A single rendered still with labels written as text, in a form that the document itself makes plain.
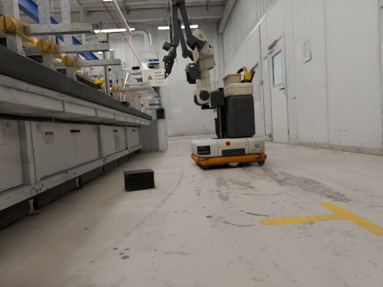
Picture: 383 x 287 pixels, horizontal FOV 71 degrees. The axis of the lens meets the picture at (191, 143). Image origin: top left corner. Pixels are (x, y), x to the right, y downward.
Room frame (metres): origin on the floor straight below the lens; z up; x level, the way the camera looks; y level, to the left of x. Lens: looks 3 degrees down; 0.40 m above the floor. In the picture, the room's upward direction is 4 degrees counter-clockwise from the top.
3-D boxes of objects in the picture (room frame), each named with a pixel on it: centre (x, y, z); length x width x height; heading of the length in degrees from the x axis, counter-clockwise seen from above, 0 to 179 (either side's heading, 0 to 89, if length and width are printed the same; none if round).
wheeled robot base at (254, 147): (2.84, -0.35, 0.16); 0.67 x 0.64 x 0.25; 97
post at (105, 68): (2.23, 0.66, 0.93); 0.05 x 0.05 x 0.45; 2
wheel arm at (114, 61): (1.53, 0.59, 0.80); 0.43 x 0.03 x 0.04; 92
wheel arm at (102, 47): (1.28, 0.58, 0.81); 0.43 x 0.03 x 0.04; 92
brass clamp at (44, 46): (1.27, 0.63, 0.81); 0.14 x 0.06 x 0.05; 2
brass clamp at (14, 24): (1.02, 0.62, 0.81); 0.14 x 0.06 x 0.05; 2
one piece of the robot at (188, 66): (2.80, -0.07, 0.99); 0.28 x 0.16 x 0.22; 7
